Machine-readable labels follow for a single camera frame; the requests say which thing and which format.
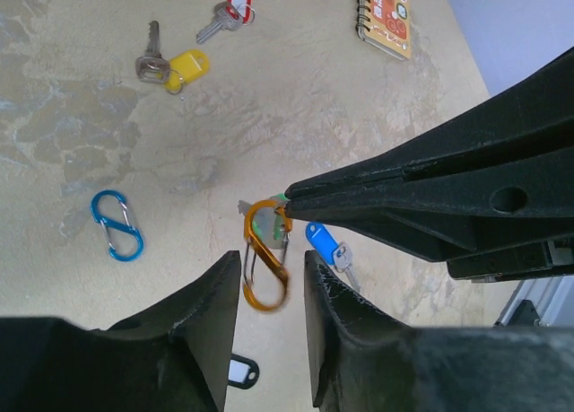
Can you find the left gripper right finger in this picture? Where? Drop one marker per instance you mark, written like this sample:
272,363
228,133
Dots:
355,349

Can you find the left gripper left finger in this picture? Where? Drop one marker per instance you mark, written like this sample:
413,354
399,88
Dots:
180,347

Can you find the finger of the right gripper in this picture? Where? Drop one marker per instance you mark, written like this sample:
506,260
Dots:
532,117
459,215

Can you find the key with green tag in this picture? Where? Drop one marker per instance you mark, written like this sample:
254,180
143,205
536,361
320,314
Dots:
266,223

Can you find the orange carabiner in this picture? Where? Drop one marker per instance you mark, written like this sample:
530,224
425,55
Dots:
256,249

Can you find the key with yellow tag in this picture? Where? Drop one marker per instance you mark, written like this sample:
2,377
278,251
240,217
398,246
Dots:
174,74

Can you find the key with blue tag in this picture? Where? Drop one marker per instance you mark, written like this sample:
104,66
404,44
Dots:
336,254

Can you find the blue carabiner centre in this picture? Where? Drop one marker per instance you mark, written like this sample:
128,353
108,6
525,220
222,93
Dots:
108,223

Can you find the orange spiral notebook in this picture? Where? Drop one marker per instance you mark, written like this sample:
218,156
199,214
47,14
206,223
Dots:
385,24

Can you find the key with red tag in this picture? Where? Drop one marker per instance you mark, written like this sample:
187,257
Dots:
229,15

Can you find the aluminium rail frame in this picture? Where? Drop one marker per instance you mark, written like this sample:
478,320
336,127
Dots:
545,302

